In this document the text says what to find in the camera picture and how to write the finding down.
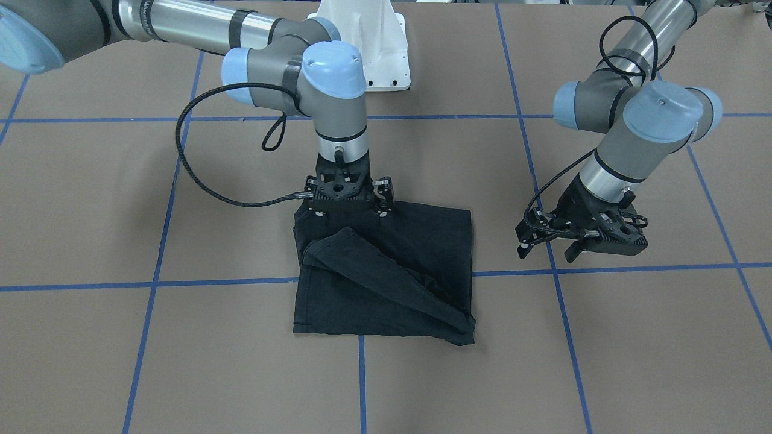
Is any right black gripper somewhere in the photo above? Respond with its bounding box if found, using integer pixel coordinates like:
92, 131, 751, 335
305, 154, 395, 218

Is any black graphic t-shirt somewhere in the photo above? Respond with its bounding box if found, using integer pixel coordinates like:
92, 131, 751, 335
293, 201, 475, 346

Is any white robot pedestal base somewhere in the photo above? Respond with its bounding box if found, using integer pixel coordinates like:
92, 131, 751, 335
307, 1, 411, 92

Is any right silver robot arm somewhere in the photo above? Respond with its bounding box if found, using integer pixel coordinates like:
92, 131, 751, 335
1, 1, 394, 215

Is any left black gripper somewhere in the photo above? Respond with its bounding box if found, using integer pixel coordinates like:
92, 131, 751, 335
516, 177, 648, 263

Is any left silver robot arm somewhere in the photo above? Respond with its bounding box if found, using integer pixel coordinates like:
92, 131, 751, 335
516, 1, 723, 263

